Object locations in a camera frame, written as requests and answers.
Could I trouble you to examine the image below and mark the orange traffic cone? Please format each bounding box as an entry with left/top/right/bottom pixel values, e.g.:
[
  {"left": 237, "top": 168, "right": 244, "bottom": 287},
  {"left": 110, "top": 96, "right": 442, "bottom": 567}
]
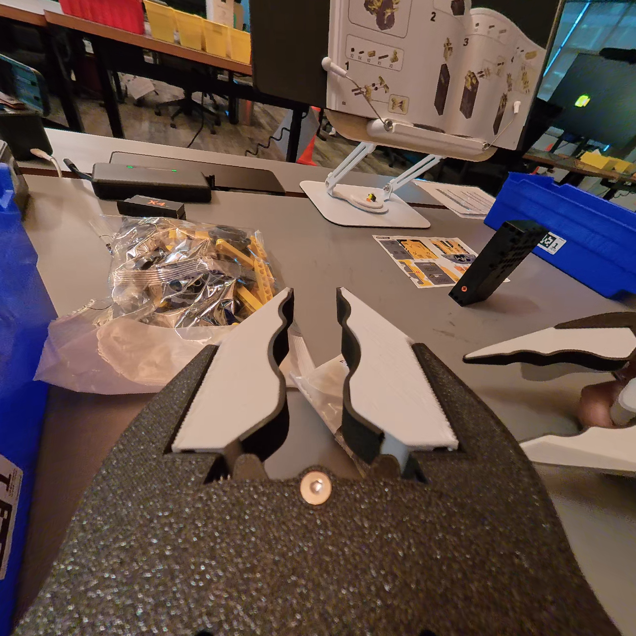
[{"left": 297, "top": 107, "right": 320, "bottom": 167}]

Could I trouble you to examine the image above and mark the dark computer monitor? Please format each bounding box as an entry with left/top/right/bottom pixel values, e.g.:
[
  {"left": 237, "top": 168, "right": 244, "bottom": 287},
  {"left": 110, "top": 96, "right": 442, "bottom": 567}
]
[{"left": 547, "top": 52, "right": 636, "bottom": 150}]

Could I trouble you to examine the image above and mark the flat black power bank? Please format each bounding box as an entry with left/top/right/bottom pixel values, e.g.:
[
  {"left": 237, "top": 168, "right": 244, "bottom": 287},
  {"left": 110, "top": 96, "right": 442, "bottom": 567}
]
[{"left": 91, "top": 161, "right": 213, "bottom": 202}]

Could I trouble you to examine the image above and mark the instruction booklet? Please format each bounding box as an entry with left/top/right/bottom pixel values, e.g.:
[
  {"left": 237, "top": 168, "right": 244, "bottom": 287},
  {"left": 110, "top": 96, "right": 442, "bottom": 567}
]
[{"left": 325, "top": 0, "right": 547, "bottom": 150}]

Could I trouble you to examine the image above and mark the black coiled cable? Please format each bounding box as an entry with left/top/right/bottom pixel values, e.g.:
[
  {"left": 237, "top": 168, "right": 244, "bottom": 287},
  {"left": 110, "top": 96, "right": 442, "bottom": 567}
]
[{"left": 248, "top": 124, "right": 291, "bottom": 160}]

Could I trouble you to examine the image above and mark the red storage bin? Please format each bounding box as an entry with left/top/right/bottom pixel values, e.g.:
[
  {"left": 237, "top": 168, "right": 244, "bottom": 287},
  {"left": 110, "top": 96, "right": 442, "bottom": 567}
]
[{"left": 60, "top": 0, "right": 145, "bottom": 35}]

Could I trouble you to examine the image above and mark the black perforated block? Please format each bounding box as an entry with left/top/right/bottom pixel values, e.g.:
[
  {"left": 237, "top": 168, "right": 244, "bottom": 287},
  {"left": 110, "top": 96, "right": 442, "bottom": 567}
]
[{"left": 448, "top": 220, "right": 547, "bottom": 308}]

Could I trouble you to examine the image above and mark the black office chair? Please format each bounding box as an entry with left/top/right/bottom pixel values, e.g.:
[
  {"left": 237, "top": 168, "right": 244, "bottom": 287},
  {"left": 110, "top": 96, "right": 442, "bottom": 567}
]
[{"left": 154, "top": 84, "right": 222, "bottom": 136}]

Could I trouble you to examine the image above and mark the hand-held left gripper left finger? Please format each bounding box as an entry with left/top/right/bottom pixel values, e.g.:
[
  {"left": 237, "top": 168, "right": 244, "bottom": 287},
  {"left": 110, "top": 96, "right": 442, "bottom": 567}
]
[{"left": 171, "top": 287, "right": 295, "bottom": 463}]

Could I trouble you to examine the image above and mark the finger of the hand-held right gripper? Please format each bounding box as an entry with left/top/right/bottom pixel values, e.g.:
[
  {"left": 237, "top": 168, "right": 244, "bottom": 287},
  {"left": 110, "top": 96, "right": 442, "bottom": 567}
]
[
  {"left": 519, "top": 425, "right": 636, "bottom": 474},
  {"left": 463, "top": 325, "right": 636, "bottom": 372}
]

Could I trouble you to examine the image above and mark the long wooden table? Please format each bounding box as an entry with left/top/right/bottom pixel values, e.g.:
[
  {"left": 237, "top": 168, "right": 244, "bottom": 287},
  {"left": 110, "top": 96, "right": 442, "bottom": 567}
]
[
  {"left": 0, "top": 6, "right": 48, "bottom": 30},
  {"left": 44, "top": 10, "right": 252, "bottom": 140}
]

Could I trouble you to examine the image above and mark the printed paper sheet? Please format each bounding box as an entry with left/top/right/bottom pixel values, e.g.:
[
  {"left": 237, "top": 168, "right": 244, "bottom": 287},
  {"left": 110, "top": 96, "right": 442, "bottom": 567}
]
[{"left": 412, "top": 180, "right": 498, "bottom": 219}]

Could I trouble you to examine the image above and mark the dark table cable cover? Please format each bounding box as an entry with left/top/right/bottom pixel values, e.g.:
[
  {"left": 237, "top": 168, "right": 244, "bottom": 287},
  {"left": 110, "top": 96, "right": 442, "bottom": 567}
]
[{"left": 109, "top": 151, "right": 286, "bottom": 194}]

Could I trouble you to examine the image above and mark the black charger case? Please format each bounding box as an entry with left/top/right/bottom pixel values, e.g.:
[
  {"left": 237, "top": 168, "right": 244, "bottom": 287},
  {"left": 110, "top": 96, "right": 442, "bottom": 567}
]
[{"left": 0, "top": 52, "right": 53, "bottom": 161}]

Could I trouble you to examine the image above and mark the white cable plug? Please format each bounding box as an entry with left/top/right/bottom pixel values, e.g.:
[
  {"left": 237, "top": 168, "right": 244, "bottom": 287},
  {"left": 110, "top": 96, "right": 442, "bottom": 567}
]
[{"left": 30, "top": 148, "right": 63, "bottom": 180}]

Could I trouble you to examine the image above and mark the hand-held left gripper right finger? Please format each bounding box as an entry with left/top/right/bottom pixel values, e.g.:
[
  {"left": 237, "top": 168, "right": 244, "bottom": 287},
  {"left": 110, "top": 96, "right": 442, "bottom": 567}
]
[{"left": 336, "top": 287, "right": 459, "bottom": 469}]

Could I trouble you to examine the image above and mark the blue plastic storage bin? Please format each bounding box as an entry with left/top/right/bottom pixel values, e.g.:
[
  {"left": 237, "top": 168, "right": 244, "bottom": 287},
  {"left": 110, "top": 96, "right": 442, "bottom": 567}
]
[
  {"left": 484, "top": 171, "right": 636, "bottom": 301},
  {"left": 0, "top": 161, "right": 58, "bottom": 612}
]

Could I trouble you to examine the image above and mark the small white plastic bag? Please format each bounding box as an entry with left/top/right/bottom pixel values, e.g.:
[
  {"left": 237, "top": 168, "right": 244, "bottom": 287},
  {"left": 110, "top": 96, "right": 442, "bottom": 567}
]
[{"left": 288, "top": 320, "right": 368, "bottom": 480}]

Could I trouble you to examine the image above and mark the yellow grey sticker sheet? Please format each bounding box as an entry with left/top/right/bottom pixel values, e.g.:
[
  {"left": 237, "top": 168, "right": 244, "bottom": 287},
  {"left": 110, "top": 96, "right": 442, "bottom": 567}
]
[{"left": 373, "top": 235, "right": 510, "bottom": 289}]

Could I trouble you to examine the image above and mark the person's right hand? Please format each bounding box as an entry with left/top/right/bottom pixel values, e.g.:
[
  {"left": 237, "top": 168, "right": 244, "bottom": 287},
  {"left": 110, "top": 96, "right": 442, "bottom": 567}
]
[{"left": 579, "top": 362, "right": 636, "bottom": 429}]

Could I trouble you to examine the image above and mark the yellow storage bin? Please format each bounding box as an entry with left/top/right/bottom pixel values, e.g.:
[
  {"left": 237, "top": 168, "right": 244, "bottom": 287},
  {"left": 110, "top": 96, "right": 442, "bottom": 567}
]
[
  {"left": 229, "top": 27, "right": 252, "bottom": 64},
  {"left": 174, "top": 10, "right": 206, "bottom": 50},
  {"left": 143, "top": 0, "right": 178, "bottom": 43},
  {"left": 201, "top": 19, "right": 232, "bottom": 58}
]

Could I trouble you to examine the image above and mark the clear bag of yellow beams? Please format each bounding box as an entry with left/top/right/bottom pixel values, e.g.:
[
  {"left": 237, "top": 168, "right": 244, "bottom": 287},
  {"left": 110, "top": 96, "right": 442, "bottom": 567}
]
[{"left": 35, "top": 215, "right": 294, "bottom": 396}]

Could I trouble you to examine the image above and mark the small black box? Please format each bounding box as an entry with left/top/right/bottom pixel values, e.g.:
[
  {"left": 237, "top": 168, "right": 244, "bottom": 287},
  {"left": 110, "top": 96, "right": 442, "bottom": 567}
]
[{"left": 117, "top": 195, "right": 187, "bottom": 220}]

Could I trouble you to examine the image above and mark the white book stand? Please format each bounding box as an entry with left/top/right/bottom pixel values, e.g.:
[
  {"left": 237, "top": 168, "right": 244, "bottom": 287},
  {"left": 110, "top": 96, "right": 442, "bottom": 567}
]
[{"left": 299, "top": 57, "right": 522, "bottom": 229}]

